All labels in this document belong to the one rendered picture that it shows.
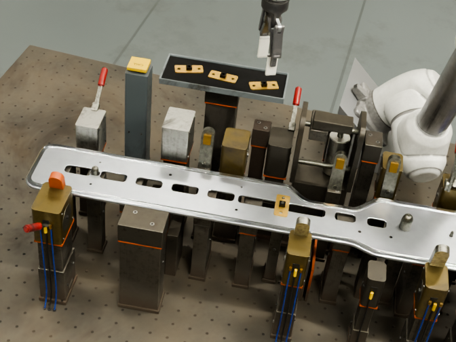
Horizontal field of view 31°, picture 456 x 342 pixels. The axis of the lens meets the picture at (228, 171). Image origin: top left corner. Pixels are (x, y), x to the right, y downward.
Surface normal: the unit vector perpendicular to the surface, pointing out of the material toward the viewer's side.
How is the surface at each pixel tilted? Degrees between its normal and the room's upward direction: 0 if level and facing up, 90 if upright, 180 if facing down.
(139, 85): 90
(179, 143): 90
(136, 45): 0
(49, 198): 0
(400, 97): 52
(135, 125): 90
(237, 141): 0
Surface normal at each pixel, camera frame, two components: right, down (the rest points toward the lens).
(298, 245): 0.09, -0.75
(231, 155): -0.16, 0.64
